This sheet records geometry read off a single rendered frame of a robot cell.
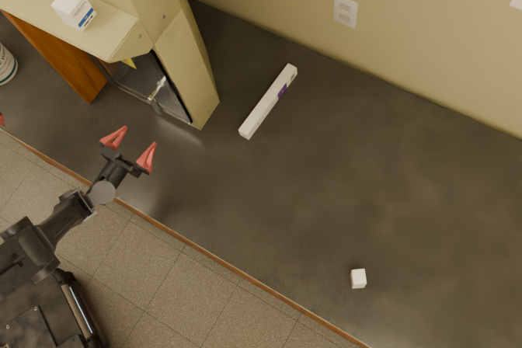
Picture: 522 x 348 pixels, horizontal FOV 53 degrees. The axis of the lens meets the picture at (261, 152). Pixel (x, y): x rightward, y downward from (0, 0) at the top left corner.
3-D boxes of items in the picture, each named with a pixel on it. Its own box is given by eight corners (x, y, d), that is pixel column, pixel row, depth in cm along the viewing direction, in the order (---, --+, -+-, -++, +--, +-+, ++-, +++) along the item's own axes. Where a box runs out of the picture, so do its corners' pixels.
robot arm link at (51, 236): (-9, 238, 91) (27, 288, 93) (19, 220, 92) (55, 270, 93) (55, 195, 134) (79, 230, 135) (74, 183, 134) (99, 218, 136)
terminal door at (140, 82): (114, 81, 165) (53, 1, 128) (194, 123, 156) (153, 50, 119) (113, 84, 165) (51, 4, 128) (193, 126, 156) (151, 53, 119)
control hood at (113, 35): (46, -6, 127) (25, -36, 117) (155, 45, 118) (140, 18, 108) (17, 30, 123) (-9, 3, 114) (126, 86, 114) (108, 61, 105)
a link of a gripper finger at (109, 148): (115, 117, 138) (93, 147, 135) (137, 129, 136) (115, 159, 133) (124, 127, 144) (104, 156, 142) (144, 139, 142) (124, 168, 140)
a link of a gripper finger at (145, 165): (136, 129, 136) (115, 159, 133) (158, 141, 134) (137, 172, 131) (144, 139, 142) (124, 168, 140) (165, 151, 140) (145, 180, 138)
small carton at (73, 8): (78, 5, 111) (65, -14, 106) (96, 13, 110) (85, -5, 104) (64, 22, 110) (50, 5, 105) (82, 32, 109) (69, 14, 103)
